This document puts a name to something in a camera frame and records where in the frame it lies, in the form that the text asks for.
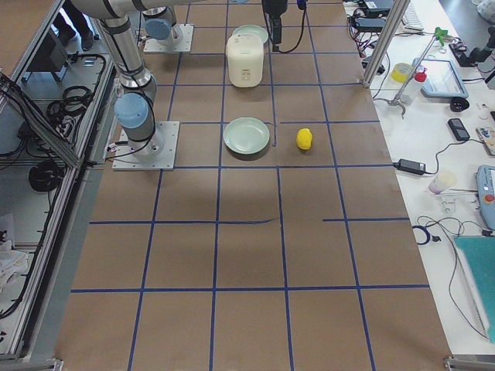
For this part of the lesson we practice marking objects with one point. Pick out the black power adapter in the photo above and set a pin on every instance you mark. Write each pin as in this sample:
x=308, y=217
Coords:
x=410, y=166

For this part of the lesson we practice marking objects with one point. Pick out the yellow lemon toy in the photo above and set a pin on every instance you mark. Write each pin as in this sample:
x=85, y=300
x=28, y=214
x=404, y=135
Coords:
x=304, y=139

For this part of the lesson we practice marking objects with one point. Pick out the black smartphone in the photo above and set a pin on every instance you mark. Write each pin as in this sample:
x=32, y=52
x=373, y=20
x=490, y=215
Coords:
x=458, y=129

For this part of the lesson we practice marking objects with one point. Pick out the pale green plate near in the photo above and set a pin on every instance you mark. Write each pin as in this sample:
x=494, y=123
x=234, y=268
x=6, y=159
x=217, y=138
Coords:
x=246, y=135

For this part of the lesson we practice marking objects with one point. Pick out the blue framed tablet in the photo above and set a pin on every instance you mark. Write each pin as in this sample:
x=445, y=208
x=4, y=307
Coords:
x=442, y=80

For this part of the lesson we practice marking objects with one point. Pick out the pale green plate far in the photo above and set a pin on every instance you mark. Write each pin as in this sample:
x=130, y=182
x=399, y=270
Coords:
x=252, y=30

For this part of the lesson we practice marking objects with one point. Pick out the teal cutting mat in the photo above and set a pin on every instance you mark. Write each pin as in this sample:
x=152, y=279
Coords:
x=479, y=252

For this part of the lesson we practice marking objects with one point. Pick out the white squeeze bottle red cap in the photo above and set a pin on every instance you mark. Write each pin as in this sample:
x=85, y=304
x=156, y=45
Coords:
x=414, y=86

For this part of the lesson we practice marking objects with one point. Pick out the yellow tape roll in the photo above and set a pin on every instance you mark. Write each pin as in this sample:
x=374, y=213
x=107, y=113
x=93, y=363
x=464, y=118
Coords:
x=401, y=72

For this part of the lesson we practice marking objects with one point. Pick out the cream white rice cooker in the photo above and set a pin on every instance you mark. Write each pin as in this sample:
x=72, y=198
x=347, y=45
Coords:
x=245, y=58

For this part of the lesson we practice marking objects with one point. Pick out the aluminium frame post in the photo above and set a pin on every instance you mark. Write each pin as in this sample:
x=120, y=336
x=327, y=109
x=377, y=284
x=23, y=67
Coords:
x=393, y=20

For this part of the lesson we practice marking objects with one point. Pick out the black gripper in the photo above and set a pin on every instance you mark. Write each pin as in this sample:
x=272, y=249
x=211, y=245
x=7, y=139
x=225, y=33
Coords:
x=272, y=8

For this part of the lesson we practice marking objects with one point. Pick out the metal lab stand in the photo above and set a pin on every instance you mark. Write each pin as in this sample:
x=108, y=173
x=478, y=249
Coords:
x=438, y=35

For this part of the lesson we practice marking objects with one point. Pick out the pale green plate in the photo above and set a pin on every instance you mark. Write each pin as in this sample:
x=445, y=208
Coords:
x=252, y=30
x=246, y=135

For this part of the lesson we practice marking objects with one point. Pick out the translucent plastic cup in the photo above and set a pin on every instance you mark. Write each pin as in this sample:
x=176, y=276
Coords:
x=442, y=181

